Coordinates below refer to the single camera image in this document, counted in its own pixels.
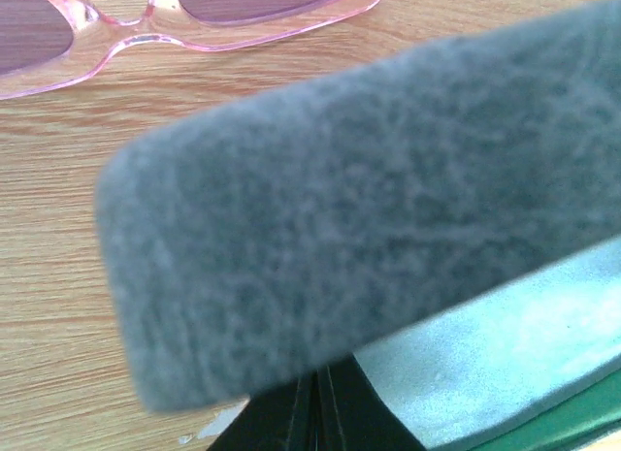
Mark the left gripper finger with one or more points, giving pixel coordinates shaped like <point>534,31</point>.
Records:
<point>334,408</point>

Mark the blue cleaning cloth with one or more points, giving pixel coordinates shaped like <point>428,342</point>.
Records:
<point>485,367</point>

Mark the grey-green glasses case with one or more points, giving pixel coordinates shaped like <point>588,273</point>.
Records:
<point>250,245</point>

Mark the pink sunglasses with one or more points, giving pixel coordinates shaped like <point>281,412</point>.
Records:
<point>50,44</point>

